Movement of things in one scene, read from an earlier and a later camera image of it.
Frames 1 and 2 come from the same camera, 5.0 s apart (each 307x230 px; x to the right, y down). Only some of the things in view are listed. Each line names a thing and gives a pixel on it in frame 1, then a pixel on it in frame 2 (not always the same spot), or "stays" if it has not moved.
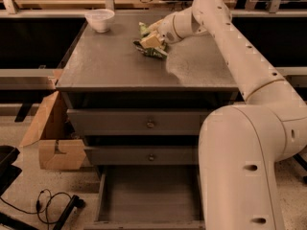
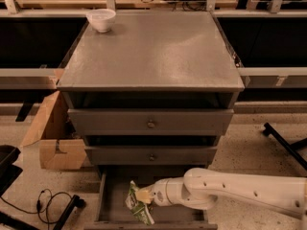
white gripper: (167, 29) → (160, 190)
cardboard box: (60, 147) stays
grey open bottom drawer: (150, 197) stays
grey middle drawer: (142, 155) stays
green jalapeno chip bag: (153, 52) → (137, 206)
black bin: (9, 172) stays
